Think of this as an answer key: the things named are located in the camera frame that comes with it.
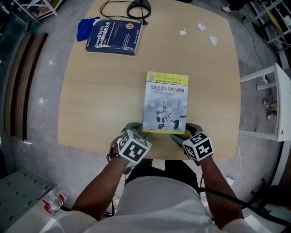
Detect thick blue book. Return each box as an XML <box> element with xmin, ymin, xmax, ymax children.
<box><xmin>85</xmin><ymin>19</ymin><xmax>143</xmax><ymax>56</ymax></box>

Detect person's right forearm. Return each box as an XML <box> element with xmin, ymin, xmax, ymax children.
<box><xmin>193</xmin><ymin>157</ymin><xmax>244</xmax><ymax>228</ymax></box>

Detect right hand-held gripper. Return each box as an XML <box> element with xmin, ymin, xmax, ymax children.
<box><xmin>171</xmin><ymin>123</ymin><xmax>215</xmax><ymax>162</ymax></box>

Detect grey perforated metal cabinet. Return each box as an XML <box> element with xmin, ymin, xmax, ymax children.
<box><xmin>0</xmin><ymin>169</ymin><xmax>54</xmax><ymax>233</ymax></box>

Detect white stocked shelving rack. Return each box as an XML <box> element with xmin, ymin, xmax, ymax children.
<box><xmin>11</xmin><ymin>0</ymin><xmax>66</xmax><ymax>23</ymax></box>

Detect wooden table white legs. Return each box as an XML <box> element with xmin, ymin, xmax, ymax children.
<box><xmin>57</xmin><ymin>0</ymin><xmax>241</xmax><ymax>161</ymax></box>

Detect brown wooden steps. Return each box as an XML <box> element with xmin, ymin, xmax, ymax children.
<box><xmin>4</xmin><ymin>31</ymin><xmax>49</xmax><ymax>141</ymax></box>

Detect person's left forearm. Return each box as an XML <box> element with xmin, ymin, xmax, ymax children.
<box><xmin>71</xmin><ymin>157</ymin><xmax>135</xmax><ymax>219</ymax></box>

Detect blue cloth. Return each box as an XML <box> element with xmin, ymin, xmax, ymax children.
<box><xmin>76</xmin><ymin>16</ymin><xmax>100</xmax><ymax>42</ymax></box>

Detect green dustpan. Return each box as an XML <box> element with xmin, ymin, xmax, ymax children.
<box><xmin>26</xmin><ymin>20</ymin><xmax>43</xmax><ymax>35</ymax></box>

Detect person's white shirt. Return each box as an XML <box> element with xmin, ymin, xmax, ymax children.
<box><xmin>50</xmin><ymin>176</ymin><xmax>255</xmax><ymax>233</ymax></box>

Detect black office chair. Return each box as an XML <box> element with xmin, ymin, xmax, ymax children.
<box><xmin>251</xmin><ymin>177</ymin><xmax>291</xmax><ymax>212</ymax></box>

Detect white rectangular table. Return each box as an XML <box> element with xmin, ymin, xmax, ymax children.
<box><xmin>238</xmin><ymin>63</ymin><xmax>291</xmax><ymax>142</ymax></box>

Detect black lamp cord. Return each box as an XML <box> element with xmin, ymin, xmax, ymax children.
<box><xmin>100</xmin><ymin>0</ymin><xmax>148</xmax><ymax>25</ymax></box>

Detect white cable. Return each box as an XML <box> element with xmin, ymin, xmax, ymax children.
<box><xmin>236</xmin><ymin>141</ymin><xmax>242</xmax><ymax>182</ymax></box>

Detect yellow grey robot book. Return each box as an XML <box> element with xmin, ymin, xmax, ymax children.
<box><xmin>142</xmin><ymin>71</ymin><xmax>189</xmax><ymax>134</ymax></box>

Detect clear water bottle red label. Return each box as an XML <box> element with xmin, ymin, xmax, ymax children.
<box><xmin>43</xmin><ymin>190</ymin><xmax>69</xmax><ymax>213</ymax></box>

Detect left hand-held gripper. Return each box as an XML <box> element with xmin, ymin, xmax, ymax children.
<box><xmin>110</xmin><ymin>122</ymin><xmax>152</xmax><ymax>164</ymax></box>

